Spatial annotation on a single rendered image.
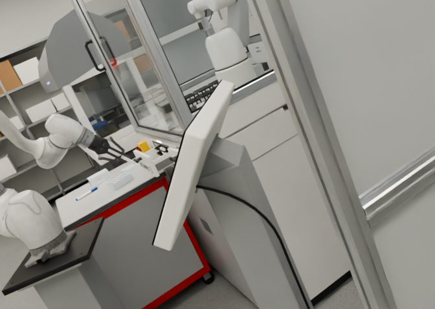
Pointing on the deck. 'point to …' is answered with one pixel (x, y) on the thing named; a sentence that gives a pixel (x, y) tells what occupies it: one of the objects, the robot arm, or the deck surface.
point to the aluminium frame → (158, 59)
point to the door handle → (92, 56)
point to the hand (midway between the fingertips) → (128, 159)
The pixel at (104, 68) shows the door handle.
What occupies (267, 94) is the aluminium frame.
